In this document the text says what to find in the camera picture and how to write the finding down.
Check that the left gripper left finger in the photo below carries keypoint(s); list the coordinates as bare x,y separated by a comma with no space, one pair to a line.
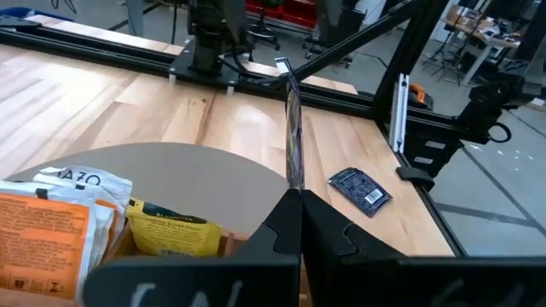
192,285

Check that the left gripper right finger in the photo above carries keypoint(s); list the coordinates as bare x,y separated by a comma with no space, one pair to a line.
384,281

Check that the yellow tea packet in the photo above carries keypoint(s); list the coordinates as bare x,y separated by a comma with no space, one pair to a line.
170,234

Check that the orange white tea packet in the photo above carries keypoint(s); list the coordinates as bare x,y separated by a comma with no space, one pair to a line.
85,179
100,239
42,243

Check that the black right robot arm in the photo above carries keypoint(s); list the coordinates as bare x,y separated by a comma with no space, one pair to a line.
213,38

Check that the black edge clamp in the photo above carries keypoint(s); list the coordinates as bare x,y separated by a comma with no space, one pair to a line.
414,175

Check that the orange black tool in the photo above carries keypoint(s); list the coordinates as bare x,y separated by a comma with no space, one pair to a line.
420,91

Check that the black office chair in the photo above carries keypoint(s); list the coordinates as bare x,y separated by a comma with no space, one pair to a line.
262,34

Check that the wooden desk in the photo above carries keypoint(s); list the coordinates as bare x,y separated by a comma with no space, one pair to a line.
490,36

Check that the red storage bins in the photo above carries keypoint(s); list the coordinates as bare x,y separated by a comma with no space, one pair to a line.
298,10

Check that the blue storage bin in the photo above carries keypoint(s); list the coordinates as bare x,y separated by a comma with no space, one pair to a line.
25,12

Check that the grey metal bracket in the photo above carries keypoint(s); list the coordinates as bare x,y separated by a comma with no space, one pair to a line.
400,115

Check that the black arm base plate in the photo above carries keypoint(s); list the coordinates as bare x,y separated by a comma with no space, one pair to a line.
187,70

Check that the black aluminium table frame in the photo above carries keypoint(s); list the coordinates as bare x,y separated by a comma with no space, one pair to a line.
362,41

